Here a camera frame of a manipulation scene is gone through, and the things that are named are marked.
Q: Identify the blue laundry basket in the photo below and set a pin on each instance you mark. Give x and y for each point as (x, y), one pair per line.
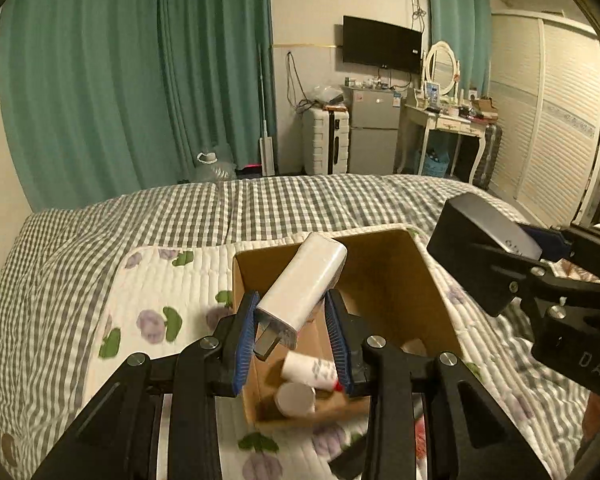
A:
(435, 163)

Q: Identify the white flat mop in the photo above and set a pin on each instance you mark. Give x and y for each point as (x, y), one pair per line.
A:
(266, 143)

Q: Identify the white dressing table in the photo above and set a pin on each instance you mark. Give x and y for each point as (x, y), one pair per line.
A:
(461, 128)

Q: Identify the white floral quilted mat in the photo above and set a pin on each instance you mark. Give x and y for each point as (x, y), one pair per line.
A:
(163, 299)

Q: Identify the white oval mirror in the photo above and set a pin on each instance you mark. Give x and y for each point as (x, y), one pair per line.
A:
(441, 67)

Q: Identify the brown cardboard box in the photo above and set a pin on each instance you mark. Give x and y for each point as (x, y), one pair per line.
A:
(387, 279)

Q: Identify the narrow teal curtain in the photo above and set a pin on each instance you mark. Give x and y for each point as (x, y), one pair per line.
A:
(466, 26)

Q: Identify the large teal curtain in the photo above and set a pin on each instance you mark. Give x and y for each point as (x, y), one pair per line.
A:
(106, 97)

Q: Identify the grey mini fridge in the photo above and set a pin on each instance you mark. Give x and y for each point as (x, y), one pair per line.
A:
(374, 129)

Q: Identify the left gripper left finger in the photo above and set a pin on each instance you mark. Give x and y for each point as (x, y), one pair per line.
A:
(215, 366)

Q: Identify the black wall television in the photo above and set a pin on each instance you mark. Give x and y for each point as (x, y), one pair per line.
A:
(380, 44)

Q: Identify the white suitcase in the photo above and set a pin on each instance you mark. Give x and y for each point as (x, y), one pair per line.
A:
(325, 137)

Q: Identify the white louvred wardrobe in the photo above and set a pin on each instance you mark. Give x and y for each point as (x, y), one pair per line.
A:
(545, 84)

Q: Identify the clear water jug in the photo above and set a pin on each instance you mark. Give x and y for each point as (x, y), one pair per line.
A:
(211, 169)

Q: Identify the white tube with print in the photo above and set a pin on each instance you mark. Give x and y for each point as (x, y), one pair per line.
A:
(313, 372)

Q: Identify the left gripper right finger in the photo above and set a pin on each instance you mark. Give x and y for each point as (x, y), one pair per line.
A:
(369, 368)

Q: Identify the black box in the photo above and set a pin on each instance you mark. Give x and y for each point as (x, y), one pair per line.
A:
(488, 254)

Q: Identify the white power adapter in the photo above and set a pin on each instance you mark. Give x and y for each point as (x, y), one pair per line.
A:
(292, 299)

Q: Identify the white round jar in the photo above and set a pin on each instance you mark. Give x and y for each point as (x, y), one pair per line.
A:
(294, 400)

